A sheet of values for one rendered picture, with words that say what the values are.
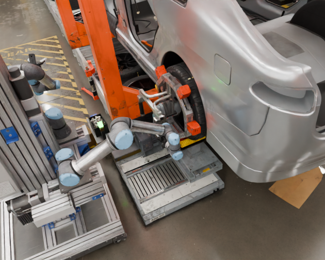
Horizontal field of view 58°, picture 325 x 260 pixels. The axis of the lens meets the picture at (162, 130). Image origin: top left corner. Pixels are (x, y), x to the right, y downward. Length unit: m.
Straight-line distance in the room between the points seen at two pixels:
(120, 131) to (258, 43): 0.91
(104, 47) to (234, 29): 1.17
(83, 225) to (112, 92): 1.16
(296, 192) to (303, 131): 1.42
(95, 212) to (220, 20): 1.84
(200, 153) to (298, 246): 1.14
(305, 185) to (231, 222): 0.82
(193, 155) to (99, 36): 1.39
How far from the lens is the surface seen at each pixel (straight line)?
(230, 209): 2.83
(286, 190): 3.04
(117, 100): 2.76
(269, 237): 2.75
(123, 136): 1.76
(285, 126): 1.64
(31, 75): 2.21
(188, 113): 2.23
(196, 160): 2.88
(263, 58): 1.53
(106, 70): 2.58
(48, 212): 2.18
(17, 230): 2.89
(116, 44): 5.03
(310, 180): 3.18
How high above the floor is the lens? 2.38
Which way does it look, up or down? 42 degrees down
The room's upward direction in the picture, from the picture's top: 7 degrees counter-clockwise
